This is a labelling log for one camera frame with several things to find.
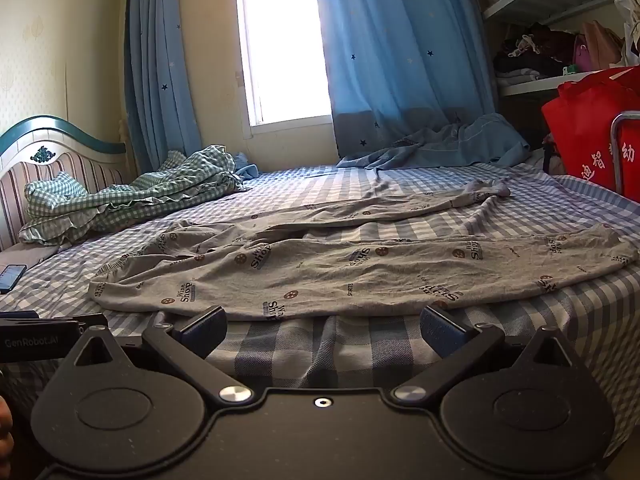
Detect dark cloth heap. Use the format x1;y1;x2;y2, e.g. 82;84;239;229
542;134;569;177

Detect dark clothes pile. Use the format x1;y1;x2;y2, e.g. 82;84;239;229
492;22;581;79

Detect pink bag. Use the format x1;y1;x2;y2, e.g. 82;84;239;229
574;20;624;72

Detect person's left hand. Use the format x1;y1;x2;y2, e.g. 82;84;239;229
0;396;15;463

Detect striped headboard with teal trim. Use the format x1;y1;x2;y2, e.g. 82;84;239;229
0;115;129;252

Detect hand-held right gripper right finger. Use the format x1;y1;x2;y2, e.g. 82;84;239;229
392;305;581;408

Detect blue checked bed sheet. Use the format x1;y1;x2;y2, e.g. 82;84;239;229
0;162;640;441

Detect grey cloth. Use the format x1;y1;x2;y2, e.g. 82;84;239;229
0;241;62;274

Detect green checked quilt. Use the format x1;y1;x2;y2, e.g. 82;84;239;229
19;145;252;247

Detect window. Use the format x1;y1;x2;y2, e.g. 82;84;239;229
234;0;335;137

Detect folded light clothes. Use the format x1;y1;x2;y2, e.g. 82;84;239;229
495;67;547;88

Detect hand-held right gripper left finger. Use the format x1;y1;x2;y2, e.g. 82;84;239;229
59;305;254;408

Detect grey printed t-shirt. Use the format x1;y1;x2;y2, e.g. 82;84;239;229
89;180;640;322

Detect white plastic bag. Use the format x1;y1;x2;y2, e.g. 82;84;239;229
614;0;640;68

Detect metal tube frame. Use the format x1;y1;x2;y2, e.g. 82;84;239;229
610;112;640;197

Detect black smartphone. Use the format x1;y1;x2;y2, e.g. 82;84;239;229
0;264;27;295

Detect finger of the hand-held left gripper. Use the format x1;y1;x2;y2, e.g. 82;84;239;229
79;313;109;334

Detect red fabric bag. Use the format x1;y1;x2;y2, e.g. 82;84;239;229
541;66;640;202

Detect light blue cloth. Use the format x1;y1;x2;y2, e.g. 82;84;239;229
234;152;261;180

